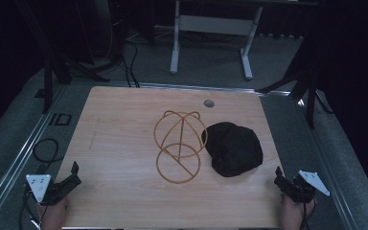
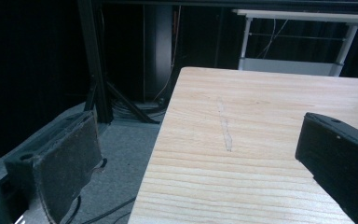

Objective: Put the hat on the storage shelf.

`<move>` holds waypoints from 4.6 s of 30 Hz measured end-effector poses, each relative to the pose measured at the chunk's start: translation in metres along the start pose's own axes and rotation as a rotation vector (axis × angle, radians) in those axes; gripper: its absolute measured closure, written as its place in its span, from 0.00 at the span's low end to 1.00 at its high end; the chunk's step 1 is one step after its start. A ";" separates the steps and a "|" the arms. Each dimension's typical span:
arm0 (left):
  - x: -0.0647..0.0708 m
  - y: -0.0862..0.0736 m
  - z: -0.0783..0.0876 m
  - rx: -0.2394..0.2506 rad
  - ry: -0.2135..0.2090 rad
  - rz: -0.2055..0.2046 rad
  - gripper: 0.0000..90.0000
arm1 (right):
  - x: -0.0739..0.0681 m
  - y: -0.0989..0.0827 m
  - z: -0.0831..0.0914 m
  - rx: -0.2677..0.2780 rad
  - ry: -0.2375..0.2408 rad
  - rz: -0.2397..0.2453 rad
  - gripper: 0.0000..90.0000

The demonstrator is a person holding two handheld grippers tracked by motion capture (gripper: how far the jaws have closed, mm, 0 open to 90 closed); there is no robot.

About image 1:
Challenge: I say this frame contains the person's left hand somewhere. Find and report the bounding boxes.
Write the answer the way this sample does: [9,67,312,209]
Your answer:
[39,195,70,230]

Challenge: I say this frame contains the metal floor rail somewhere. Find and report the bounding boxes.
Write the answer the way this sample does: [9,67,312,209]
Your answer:
[295,97,362,230]
[0,83,69,226]
[89,80,301,97]

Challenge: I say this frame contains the person's right hand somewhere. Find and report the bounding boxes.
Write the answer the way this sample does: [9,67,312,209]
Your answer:
[280,193,318,230]

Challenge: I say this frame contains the black looped floor cable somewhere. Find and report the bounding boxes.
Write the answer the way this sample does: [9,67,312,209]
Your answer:
[32,137,60,165]

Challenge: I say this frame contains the black tripod stand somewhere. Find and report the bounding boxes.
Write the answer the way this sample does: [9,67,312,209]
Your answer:
[257,32,335,130]
[12,0,111,115]

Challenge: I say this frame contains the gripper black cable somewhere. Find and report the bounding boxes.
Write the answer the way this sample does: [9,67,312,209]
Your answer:
[18,186,43,230]
[298,197,317,230]

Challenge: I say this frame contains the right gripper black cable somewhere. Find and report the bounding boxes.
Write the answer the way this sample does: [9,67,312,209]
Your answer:
[298,197,317,230]

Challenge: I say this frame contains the black floor bracket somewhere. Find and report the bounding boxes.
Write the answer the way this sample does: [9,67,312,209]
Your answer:
[48,112,73,127]

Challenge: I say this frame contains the golden wire hat stand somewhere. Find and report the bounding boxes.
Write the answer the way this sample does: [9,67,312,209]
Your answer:
[152,109,209,185]

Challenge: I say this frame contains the white desk frame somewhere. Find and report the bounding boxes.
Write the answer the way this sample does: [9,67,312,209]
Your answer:
[169,0,265,81]

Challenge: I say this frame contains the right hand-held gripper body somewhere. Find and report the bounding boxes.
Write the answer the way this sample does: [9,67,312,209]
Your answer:
[284,170,331,204]

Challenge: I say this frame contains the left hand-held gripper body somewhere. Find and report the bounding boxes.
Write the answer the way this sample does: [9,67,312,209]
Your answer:
[25,173,75,206]

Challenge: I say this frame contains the black hanging cables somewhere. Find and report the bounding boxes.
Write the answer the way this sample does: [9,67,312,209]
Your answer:
[120,37,141,89]

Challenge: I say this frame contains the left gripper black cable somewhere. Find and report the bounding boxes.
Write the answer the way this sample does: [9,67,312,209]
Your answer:
[18,186,43,230]

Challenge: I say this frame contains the black hat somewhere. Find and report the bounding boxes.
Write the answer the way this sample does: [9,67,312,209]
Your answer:
[200,121,265,178]

